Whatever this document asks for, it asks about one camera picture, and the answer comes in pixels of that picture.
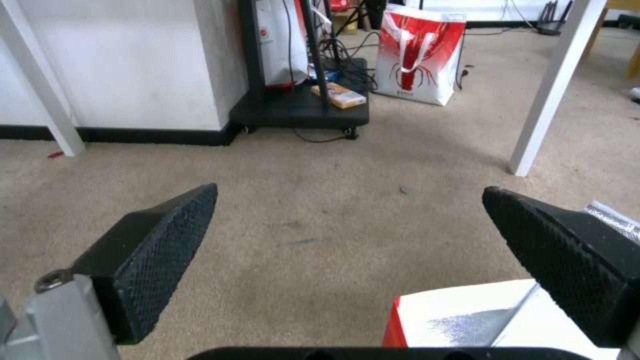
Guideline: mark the black wheeled stand base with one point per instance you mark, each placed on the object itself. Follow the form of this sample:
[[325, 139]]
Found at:
[[305, 105]]

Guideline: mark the black wifi router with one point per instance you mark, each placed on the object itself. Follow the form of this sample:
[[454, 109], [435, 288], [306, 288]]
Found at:
[[552, 18]]

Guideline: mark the white table leg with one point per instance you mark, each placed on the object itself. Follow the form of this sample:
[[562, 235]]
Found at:
[[555, 86], [40, 82]]

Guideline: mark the small red floor scrap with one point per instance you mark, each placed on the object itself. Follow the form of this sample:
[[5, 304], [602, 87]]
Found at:
[[55, 153]]

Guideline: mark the yellow snack packet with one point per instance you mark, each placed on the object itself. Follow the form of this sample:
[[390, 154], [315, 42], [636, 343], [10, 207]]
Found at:
[[339, 95]]

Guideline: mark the white red lobster print bag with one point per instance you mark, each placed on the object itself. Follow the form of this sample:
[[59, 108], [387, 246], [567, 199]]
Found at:
[[419, 60]]

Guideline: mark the white red hanging bag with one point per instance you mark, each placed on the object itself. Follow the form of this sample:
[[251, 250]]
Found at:
[[280, 41]]

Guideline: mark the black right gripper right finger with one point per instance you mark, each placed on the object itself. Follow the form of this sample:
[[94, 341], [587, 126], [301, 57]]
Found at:
[[565, 255]]

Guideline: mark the white red food delivery bag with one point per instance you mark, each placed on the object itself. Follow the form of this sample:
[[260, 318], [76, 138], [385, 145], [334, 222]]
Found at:
[[465, 318]]

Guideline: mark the wooden chair leg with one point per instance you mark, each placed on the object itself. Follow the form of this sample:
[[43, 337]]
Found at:
[[632, 63]]

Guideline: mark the black stand post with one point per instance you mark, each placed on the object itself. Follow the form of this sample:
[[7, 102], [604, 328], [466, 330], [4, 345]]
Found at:
[[251, 48]]

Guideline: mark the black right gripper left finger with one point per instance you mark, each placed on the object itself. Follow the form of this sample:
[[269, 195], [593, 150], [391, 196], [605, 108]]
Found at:
[[150, 255]]

